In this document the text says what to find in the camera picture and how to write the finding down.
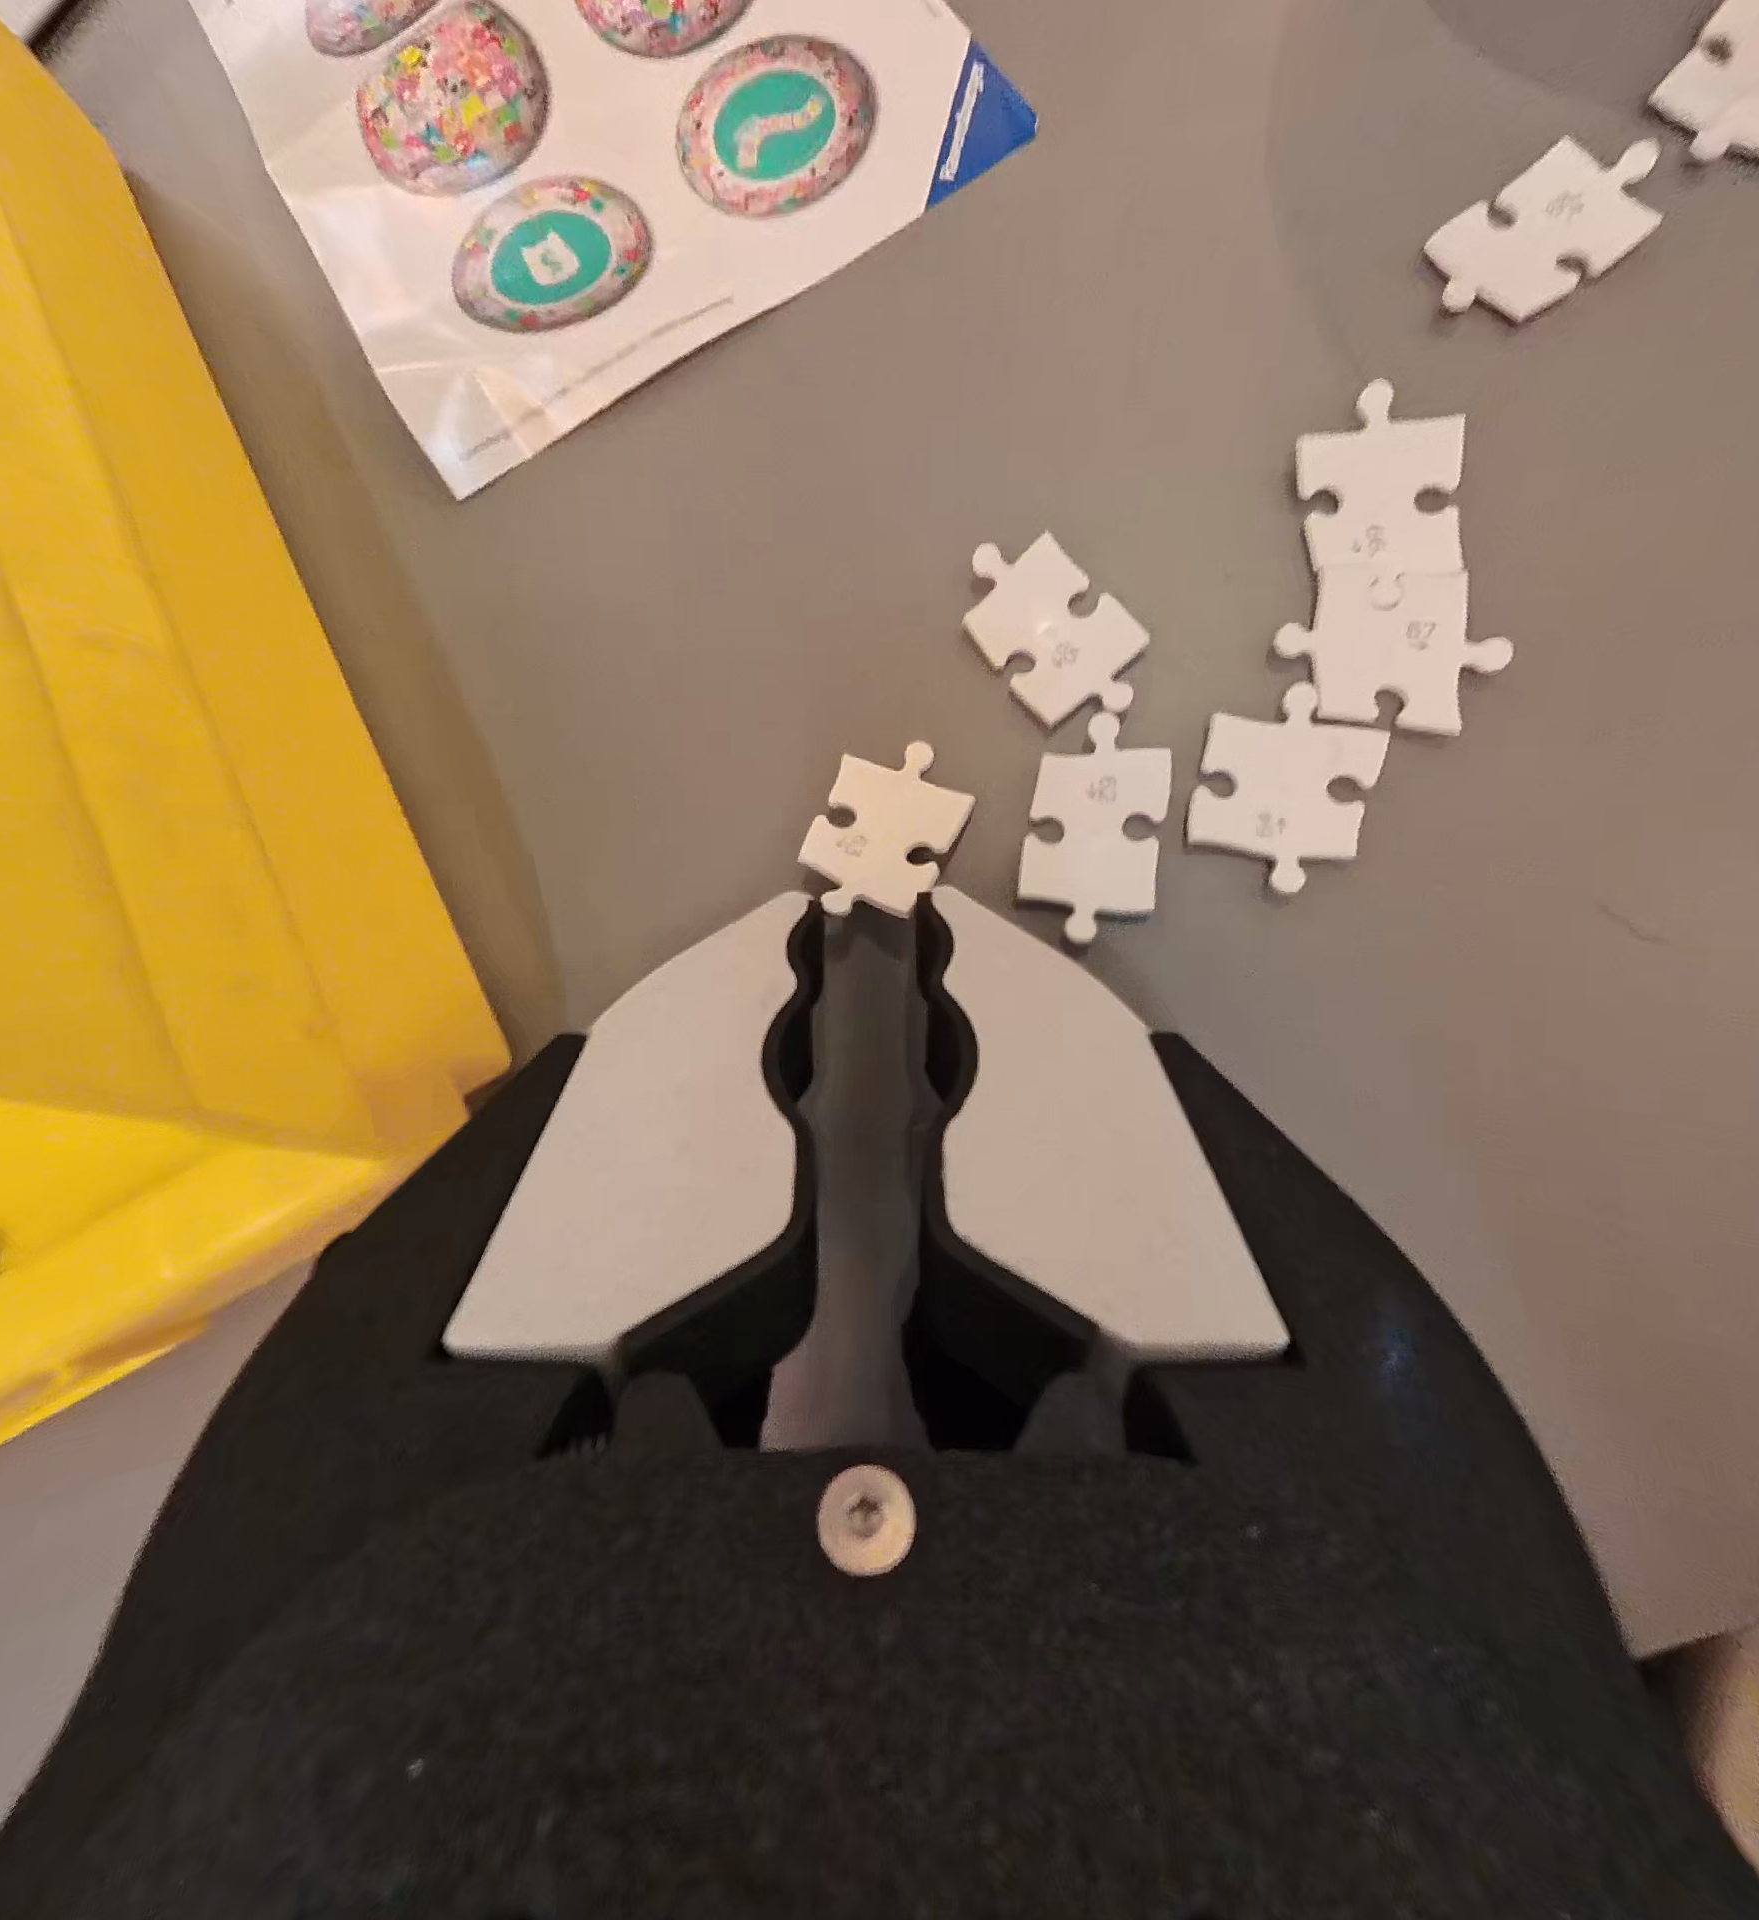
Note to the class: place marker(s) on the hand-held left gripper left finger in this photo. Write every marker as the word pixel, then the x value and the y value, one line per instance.
pixel 639 1183

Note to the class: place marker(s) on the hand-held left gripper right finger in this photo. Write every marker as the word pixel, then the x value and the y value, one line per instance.
pixel 1102 1202

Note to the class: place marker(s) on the puzzle instruction leaflet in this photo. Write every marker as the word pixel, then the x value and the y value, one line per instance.
pixel 595 375

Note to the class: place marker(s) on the yellow plastic bin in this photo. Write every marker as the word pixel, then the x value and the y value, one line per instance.
pixel 144 749

